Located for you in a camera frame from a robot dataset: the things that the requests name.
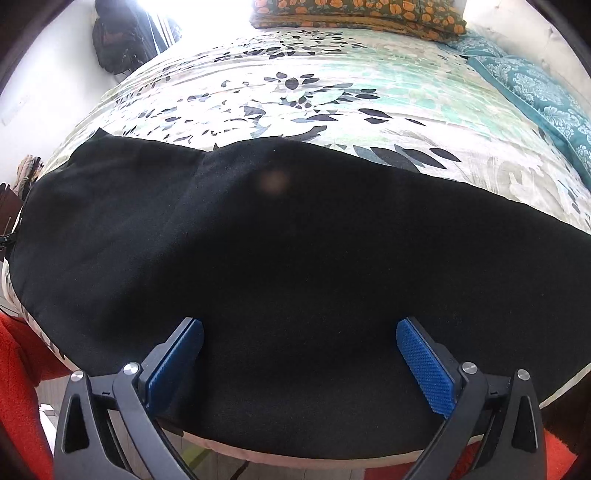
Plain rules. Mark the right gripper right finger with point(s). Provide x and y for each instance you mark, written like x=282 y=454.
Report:
x=513 y=445

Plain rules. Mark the teal patterned pillow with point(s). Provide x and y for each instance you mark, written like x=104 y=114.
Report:
x=538 y=96

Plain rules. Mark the floral bed sheet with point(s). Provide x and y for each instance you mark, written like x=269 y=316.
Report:
x=383 y=98

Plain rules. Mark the dark clothes hanging on wall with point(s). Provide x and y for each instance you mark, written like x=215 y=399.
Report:
x=122 y=36

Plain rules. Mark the black pants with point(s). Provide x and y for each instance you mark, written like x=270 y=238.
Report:
x=299 y=261

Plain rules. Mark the red orange rug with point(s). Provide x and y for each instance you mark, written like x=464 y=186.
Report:
x=25 y=362

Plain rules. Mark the orange patterned folded blanket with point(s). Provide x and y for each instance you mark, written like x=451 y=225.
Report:
x=429 y=20

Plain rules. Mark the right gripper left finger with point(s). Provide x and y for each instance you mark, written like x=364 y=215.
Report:
x=87 y=446

